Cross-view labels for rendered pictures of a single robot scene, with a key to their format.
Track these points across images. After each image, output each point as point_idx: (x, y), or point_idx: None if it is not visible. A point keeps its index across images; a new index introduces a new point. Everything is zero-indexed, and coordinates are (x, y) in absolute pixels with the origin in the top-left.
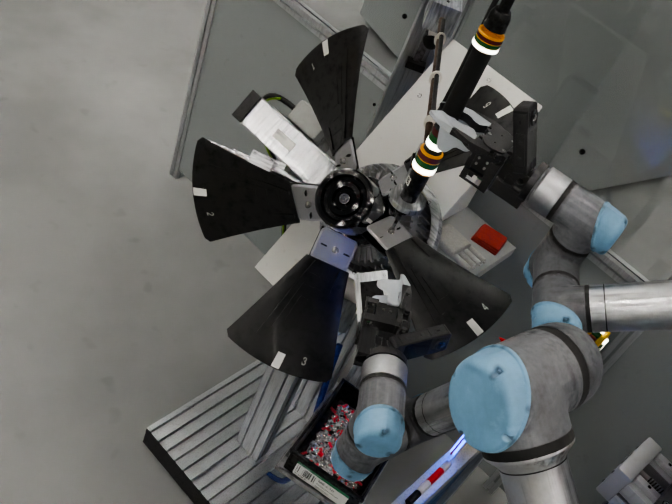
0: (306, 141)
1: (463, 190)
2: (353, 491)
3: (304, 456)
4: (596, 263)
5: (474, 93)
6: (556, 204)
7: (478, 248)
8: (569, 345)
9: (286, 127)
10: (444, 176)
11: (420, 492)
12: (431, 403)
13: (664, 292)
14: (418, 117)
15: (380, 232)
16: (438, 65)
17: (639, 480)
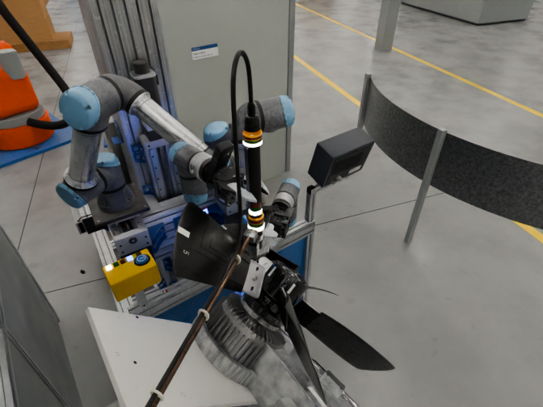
0: (299, 382)
1: (173, 321)
2: (272, 250)
3: (292, 263)
4: (13, 373)
5: (135, 356)
6: None
7: None
8: (257, 101)
9: (317, 403)
10: (183, 337)
11: None
12: (263, 195)
13: (182, 126)
14: (189, 381)
15: (265, 266)
16: (195, 324)
17: (141, 224)
